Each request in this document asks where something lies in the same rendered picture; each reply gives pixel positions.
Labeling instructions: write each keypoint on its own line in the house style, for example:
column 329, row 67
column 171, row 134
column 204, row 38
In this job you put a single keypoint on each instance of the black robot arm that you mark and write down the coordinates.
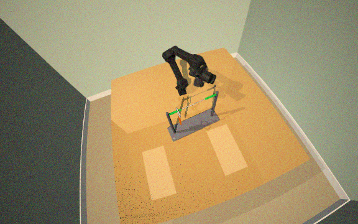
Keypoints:
column 195, row 61

